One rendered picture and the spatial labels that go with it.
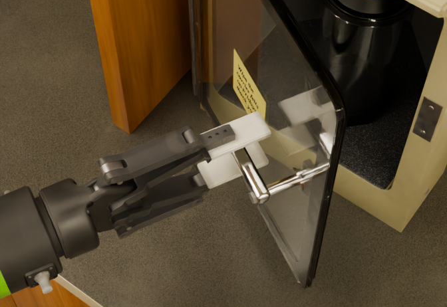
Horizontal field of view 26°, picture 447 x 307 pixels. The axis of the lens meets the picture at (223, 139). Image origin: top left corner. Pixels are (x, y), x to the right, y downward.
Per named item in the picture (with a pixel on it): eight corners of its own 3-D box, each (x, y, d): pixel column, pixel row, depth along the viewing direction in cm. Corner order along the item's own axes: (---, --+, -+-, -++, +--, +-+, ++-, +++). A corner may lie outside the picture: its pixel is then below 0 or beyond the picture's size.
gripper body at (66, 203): (69, 275, 97) (154, 238, 99) (56, 239, 89) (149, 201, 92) (43, 214, 100) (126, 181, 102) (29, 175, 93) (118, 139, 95)
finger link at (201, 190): (114, 220, 96) (112, 227, 97) (213, 193, 101) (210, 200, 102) (100, 188, 97) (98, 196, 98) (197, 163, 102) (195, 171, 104)
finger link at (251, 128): (195, 139, 97) (195, 135, 96) (257, 113, 99) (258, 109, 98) (208, 162, 96) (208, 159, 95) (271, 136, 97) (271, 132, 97)
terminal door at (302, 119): (203, 95, 128) (195, -133, 94) (310, 291, 114) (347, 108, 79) (197, 97, 128) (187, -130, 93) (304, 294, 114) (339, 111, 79)
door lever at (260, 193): (263, 122, 103) (263, 109, 100) (304, 194, 98) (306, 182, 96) (217, 141, 101) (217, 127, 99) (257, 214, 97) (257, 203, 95)
